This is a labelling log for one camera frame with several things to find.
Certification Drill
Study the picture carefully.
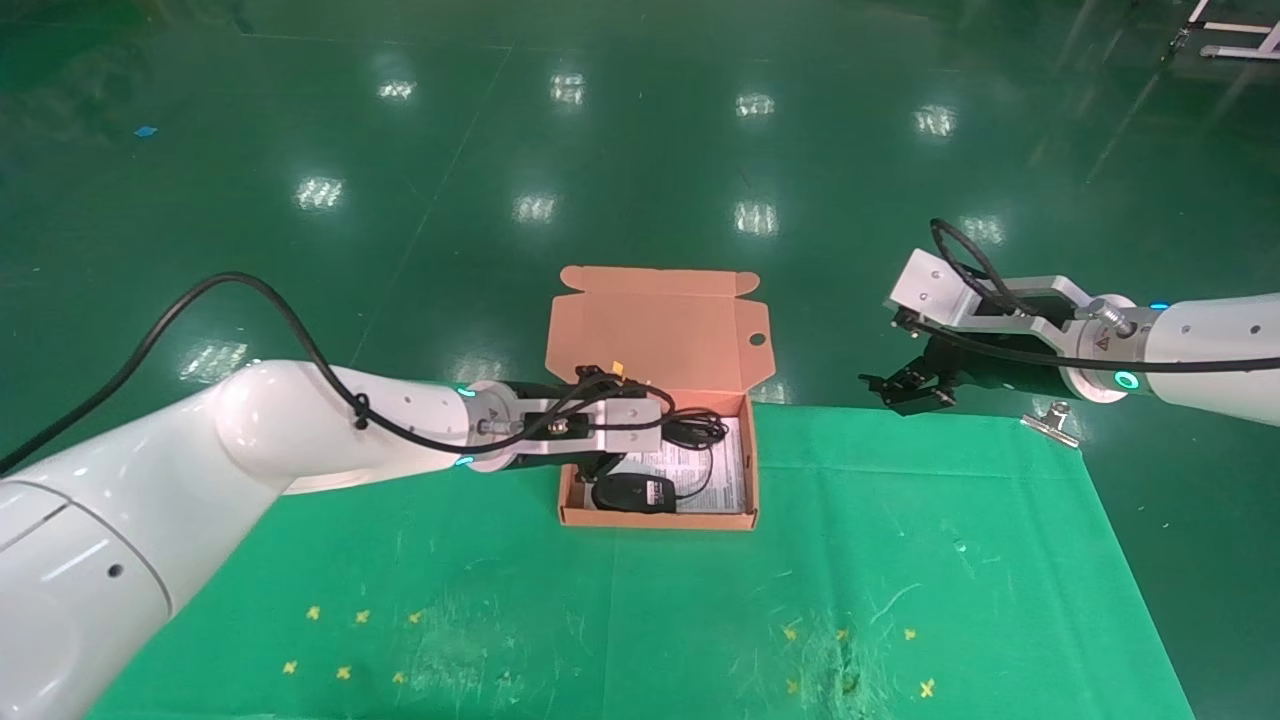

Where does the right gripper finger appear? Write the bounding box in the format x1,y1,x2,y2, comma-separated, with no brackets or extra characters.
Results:
889,384,957,417
859,359,942,397

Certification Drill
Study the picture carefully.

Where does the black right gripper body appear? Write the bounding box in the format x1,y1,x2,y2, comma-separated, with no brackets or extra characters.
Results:
923,334,1068,394

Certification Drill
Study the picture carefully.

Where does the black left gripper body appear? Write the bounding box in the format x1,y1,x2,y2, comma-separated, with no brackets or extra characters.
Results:
498,381,623,482

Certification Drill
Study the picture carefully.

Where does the black data cable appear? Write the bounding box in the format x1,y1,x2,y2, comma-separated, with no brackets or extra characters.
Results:
658,407,730,452

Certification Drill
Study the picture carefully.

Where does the black wired mouse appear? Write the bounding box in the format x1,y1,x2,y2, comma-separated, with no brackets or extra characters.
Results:
591,440,717,516

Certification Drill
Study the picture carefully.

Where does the orange cardboard box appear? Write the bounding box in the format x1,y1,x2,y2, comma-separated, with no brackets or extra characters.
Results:
543,266,774,531

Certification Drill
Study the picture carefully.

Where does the white printed paper leaflet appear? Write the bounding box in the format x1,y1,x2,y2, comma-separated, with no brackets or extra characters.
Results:
610,414,748,515

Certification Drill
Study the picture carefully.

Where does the metal binder clip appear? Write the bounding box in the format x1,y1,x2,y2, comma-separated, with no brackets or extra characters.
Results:
1018,401,1082,450

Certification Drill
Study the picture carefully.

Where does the green table mat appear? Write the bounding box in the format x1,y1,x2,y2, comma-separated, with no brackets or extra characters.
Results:
85,373,1193,720

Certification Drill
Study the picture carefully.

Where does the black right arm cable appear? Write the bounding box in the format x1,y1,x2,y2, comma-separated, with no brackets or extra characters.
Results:
929,217,1280,375

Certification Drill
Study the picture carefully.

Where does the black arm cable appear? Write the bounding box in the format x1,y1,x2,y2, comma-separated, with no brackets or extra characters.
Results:
929,217,1280,375
0,271,701,477

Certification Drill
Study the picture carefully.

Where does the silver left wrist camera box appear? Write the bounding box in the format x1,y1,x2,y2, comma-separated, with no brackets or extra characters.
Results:
520,394,664,464

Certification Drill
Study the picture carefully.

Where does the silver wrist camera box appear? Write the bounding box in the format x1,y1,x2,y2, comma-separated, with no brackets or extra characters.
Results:
885,248,1098,347
520,394,664,464

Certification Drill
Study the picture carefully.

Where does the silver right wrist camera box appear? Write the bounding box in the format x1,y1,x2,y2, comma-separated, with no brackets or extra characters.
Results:
885,248,1098,347

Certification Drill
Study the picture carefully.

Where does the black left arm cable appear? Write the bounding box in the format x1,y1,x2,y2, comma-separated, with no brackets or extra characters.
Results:
0,271,701,477

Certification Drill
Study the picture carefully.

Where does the white metal frame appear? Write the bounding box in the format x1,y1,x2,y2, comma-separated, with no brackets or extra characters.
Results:
1163,0,1280,63

